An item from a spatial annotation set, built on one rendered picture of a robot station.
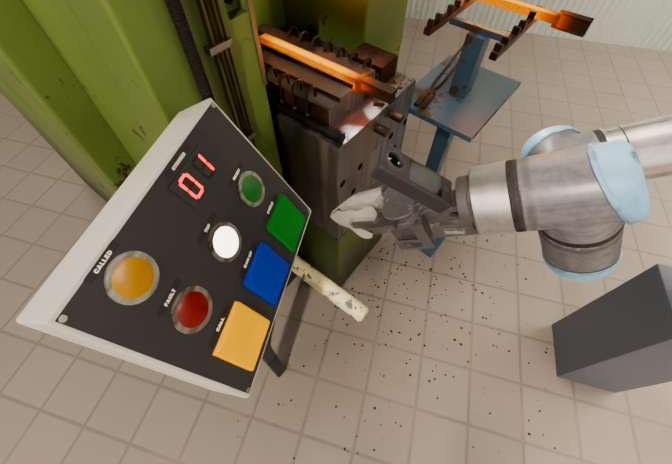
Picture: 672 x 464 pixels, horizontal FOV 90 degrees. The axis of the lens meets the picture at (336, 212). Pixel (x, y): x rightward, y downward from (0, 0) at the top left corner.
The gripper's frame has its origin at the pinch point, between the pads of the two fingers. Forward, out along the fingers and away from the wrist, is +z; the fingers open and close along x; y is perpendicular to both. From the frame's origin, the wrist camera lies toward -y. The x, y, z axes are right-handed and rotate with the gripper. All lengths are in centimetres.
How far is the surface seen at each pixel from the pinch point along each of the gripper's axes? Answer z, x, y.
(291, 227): 10.2, -0.5, 1.8
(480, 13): -5, 306, 113
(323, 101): 15.0, 38.6, 1.6
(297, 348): 68, 1, 84
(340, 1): 15, 77, -7
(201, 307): 10.6, -19.4, -7.8
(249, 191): 10.6, -0.9, -9.0
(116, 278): 10.7, -21.0, -18.7
